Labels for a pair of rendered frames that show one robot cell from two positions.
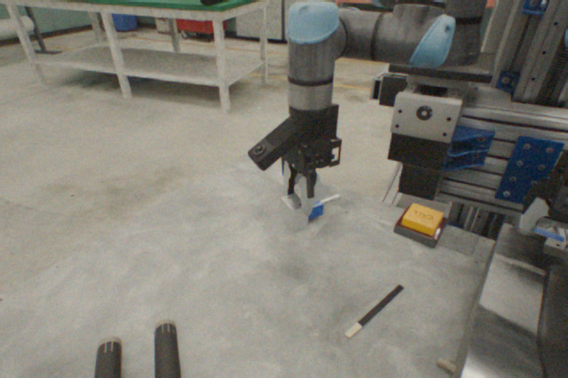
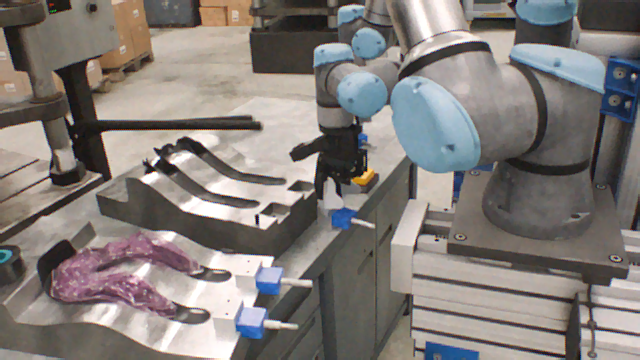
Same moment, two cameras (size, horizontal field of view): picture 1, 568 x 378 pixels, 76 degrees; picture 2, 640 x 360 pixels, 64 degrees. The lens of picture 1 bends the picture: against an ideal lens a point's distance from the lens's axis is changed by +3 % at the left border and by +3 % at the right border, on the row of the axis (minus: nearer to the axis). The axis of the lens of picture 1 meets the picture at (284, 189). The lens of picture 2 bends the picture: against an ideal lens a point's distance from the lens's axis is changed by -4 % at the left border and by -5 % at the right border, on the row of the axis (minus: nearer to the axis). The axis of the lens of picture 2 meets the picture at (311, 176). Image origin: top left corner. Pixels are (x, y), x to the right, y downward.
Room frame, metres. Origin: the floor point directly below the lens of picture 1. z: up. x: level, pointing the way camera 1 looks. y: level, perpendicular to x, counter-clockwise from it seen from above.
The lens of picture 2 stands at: (0.34, -1.44, 1.44)
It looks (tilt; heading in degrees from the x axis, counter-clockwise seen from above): 27 degrees down; 85
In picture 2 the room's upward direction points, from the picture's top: 4 degrees counter-clockwise
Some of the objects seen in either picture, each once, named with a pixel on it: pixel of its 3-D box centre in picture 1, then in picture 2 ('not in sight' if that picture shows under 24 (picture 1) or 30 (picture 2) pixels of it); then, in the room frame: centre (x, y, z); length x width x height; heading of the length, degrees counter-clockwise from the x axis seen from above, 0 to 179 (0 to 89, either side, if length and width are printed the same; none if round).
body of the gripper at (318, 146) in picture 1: (311, 137); not in sight; (0.59, -0.05, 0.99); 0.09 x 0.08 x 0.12; 120
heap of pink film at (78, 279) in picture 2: not in sight; (119, 267); (0.06, -0.66, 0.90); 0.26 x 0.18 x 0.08; 162
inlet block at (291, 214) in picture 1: (313, 205); (360, 140); (0.60, -0.06, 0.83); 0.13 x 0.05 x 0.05; 120
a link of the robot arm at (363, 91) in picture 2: not in sight; (364, 88); (0.52, -0.55, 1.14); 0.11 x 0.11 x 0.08; 13
